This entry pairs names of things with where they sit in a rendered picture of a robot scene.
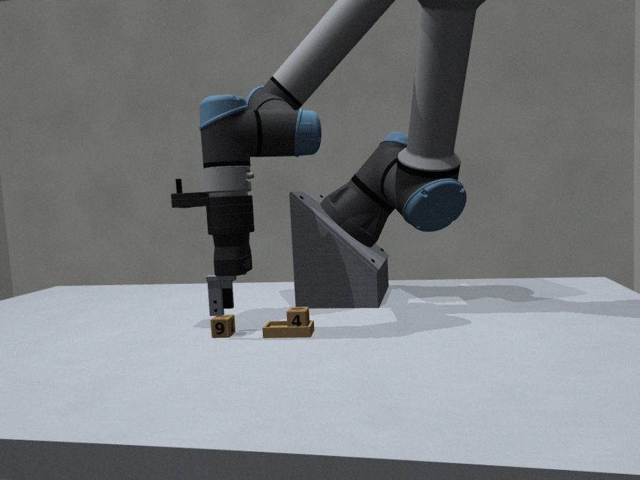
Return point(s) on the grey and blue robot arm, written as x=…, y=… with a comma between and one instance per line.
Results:
x=418, y=177

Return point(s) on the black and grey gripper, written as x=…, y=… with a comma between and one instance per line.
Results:
x=229, y=212

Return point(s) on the tan wooden cube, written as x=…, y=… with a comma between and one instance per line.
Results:
x=222, y=326
x=298, y=317

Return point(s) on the tan shallow rectangular tray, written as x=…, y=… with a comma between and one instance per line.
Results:
x=279, y=329

